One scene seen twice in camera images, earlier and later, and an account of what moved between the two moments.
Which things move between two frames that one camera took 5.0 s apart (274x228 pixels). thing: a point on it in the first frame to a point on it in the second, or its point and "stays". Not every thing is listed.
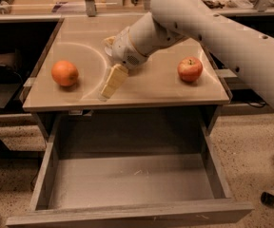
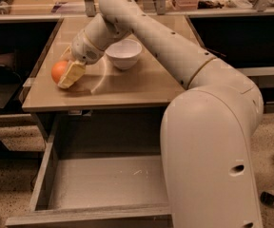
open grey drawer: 128,167 stays
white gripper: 123,49 to 84,49
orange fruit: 64,72 stays
